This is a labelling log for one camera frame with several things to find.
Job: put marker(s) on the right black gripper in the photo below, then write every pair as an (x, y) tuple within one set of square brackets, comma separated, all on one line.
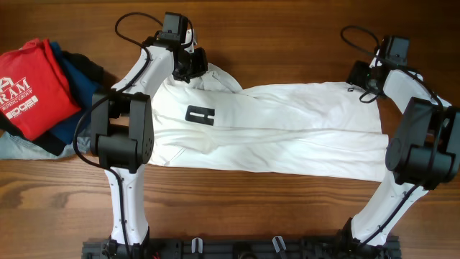
[(360, 74)]

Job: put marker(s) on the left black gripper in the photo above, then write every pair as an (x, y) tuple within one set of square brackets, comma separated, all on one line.
[(196, 66)]

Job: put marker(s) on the white t-shirt black print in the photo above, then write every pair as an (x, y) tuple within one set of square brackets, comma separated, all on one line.
[(317, 129)]

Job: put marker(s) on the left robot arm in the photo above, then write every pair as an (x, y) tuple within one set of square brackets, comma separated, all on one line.
[(122, 132)]

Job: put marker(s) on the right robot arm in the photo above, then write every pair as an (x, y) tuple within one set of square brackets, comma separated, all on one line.
[(423, 153)]

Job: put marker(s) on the black folded garment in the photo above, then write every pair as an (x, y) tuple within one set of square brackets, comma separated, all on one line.
[(50, 143)]

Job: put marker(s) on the blue folded t-shirt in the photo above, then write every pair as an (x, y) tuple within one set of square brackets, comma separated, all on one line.
[(85, 78)]

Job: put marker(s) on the red folded t-shirt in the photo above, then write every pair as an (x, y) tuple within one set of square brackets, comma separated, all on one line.
[(35, 93)]

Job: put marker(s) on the light blue denim garment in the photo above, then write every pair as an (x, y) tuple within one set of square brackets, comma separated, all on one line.
[(15, 148)]

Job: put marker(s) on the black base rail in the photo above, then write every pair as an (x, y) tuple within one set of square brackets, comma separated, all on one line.
[(244, 248)]

